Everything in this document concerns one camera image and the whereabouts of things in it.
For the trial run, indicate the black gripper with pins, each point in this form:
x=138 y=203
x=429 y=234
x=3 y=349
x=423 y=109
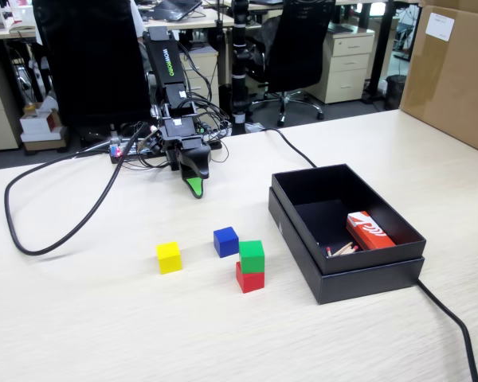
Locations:
x=179 y=131

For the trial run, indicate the green cube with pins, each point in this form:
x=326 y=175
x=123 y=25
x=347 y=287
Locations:
x=251 y=258

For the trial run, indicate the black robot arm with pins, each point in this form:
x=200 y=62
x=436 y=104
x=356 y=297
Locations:
x=165 y=59

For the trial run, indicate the blue cube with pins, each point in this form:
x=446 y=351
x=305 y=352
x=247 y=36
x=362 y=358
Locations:
x=226 y=242

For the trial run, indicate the yellow cube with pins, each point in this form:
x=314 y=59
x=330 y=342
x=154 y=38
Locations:
x=169 y=258

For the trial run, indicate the red cube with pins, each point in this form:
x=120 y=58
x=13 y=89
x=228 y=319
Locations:
x=250 y=281

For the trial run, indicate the control board with red light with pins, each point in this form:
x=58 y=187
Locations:
x=115 y=151

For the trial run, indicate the beige cabinet under desk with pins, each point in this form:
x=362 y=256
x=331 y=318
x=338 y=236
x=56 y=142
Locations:
x=203 y=75

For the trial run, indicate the beige desk with laptop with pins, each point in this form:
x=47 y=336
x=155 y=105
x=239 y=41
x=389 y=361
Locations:
x=207 y=20

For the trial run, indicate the person white shirt torso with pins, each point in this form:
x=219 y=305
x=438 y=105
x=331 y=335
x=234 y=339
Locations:
x=138 y=20

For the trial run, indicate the black laptop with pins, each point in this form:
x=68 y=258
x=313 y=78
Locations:
x=175 y=10

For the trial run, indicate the white box on floor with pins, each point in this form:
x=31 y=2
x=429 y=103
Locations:
x=36 y=127

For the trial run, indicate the wooden matchstick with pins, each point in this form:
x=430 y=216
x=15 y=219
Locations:
x=342 y=248
x=328 y=250
x=348 y=250

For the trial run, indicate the black office chair chrome base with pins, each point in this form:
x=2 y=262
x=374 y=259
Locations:
x=298 y=40

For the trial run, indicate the beige three drawer cabinet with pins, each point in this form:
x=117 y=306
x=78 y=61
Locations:
x=348 y=63

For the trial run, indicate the red white small carton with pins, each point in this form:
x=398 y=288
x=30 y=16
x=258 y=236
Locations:
x=368 y=232

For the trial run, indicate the black box outer sleeve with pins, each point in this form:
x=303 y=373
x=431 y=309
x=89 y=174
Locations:
x=366 y=284

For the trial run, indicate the black trash bin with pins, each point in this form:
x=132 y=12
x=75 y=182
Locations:
x=395 y=93

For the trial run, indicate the beige desk with picture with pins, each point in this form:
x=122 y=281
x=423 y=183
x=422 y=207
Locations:
x=0 y=33

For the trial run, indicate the large cardboard box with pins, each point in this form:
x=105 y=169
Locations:
x=454 y=79

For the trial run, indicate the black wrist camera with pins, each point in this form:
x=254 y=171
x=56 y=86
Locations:
x=153 y=141

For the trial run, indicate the black camera stand pole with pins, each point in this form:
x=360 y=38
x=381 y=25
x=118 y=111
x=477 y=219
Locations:
x=239 y=59

